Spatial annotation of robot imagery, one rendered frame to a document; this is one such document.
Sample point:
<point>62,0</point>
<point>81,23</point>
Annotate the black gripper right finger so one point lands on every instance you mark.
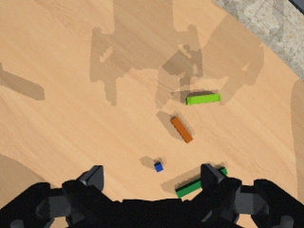
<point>268,204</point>

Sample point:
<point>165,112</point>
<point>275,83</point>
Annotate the small blue cube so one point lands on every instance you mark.
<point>158,167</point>

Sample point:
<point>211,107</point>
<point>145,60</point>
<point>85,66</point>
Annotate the orange rod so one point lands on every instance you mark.
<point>181,129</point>

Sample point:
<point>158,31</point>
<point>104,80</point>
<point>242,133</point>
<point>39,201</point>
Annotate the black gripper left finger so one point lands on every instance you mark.
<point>48,203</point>

